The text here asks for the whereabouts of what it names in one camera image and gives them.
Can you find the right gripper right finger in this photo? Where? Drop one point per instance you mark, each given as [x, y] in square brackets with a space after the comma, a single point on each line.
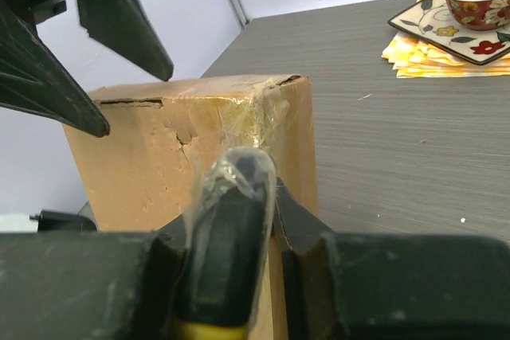
[388, 286]

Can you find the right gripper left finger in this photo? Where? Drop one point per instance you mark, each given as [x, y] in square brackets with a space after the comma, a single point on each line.
[67, 285]

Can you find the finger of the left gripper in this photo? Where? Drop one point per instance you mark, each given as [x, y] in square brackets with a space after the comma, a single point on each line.
[34, 81]
[123, 27]

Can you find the yellow utility knife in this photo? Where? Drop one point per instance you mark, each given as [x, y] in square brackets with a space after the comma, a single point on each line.
[228, 227]

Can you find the brown cardboard express box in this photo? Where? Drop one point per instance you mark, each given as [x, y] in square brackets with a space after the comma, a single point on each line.
[165, 136]

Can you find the orange checkered folded cloth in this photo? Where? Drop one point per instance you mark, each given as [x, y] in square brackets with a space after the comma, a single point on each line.
[411, 57]

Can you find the square floral ceramic plate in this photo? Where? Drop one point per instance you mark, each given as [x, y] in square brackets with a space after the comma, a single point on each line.
[476, 33]

